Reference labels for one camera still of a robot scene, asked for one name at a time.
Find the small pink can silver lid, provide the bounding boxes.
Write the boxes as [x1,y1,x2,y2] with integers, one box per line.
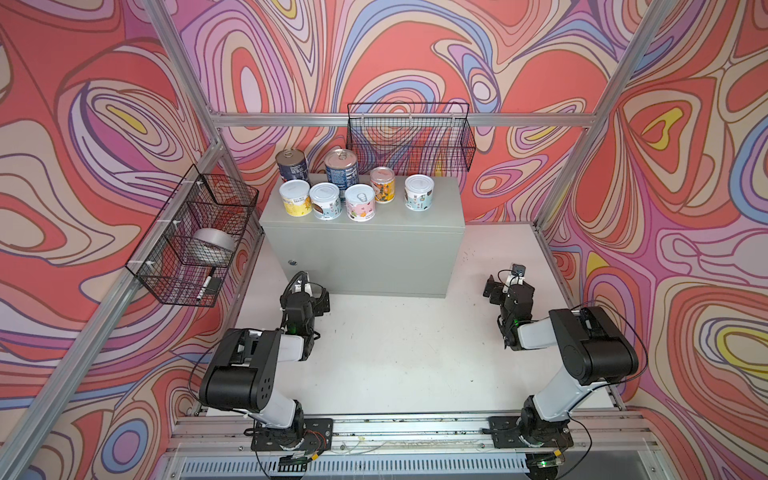
[370,167,396,204]

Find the tall light blue can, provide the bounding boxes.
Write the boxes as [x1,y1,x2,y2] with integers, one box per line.
[323,148,359,196]

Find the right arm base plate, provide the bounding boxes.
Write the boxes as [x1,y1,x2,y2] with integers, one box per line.
[483,415,574,449]

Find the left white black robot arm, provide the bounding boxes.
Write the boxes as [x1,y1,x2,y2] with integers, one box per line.
[197,271,333,457]

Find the left black wire basket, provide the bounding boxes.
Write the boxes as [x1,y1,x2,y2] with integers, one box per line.
[126,166,259,307]

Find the grey tape roll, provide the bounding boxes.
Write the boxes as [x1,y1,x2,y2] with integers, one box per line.
[189,228,236,267]

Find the small white blue can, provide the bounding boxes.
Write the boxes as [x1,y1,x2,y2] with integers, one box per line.
[404,174,435,212]

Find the back black wire basket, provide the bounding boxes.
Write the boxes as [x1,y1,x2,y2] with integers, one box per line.
[346,100,476,177]

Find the small yellow can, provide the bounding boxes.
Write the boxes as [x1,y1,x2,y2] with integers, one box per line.
[278,179,312,217]

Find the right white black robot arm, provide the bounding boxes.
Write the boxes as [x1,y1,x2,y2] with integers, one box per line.
[483,264,639,450]

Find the black wire basket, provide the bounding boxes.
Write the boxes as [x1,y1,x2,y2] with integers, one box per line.
[126,166,259,307]
[346,100,476,177]

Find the tall dark blue can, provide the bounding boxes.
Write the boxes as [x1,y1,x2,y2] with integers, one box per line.
[275,149,309,182]

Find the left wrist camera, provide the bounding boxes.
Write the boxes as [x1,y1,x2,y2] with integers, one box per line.
[291,271,314,296]

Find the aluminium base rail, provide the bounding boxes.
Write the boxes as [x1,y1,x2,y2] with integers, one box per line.
[156,411,676,479]

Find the grey metal cabinet box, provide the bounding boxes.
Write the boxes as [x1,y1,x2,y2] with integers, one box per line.
[260,177,465,298]

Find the small white can pull tab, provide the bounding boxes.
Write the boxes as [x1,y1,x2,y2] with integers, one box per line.
[345,184,376,222]

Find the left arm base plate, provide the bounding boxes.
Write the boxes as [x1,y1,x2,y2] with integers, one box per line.
[250,418,333,453]

